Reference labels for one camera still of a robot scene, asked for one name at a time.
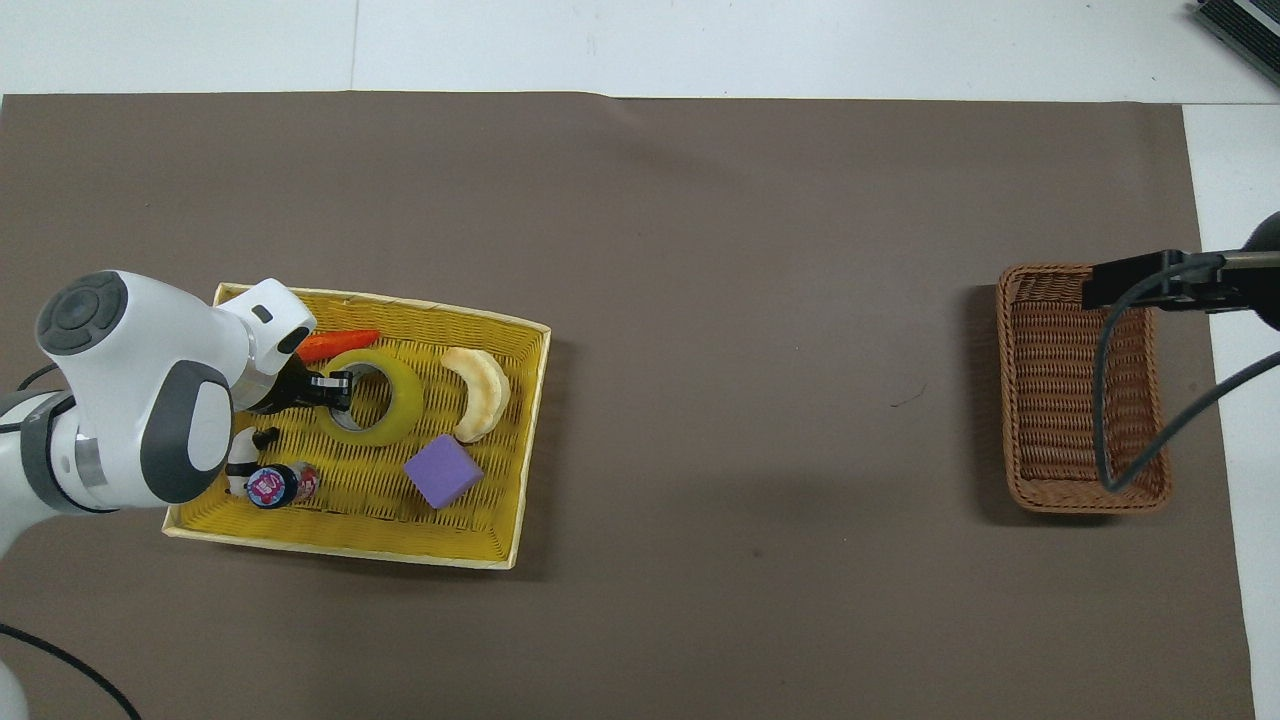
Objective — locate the yellow-green tape roll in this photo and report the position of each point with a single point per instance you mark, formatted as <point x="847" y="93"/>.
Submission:
<point x="400" y="400"/>

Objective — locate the yellow woven basket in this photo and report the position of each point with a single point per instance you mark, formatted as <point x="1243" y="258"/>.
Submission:
<point x="380" y="500"/>

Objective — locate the black and white panda toy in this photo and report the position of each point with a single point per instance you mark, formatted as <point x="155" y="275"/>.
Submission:
<point x="240" y="468"/>

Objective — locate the small bottle with pink label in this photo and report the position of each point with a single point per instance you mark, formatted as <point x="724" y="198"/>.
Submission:
<point x="275" y="486"/>

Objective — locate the beige crescent bread toy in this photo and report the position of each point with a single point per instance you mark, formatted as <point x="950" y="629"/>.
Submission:
<point x="485" y="395"/>

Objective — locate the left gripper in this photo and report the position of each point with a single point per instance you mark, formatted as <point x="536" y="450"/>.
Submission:
<point x="278" y="392"/>

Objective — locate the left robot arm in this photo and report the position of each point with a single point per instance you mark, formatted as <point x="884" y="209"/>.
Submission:
<point x="120" y="400"/>

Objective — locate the orange toy carrot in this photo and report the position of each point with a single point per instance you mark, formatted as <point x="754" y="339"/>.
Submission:
<point x="340" y="345"/>

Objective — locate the brown wicker basket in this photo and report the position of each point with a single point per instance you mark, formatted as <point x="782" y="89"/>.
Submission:
<point x="1050" y="400"/>

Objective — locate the black ribbed device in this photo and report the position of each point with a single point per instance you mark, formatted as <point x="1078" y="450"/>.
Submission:
<point x="1245" y="25"/>

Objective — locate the purple cube block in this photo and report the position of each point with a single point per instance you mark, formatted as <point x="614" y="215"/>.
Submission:
<point x="443" y="472"/>

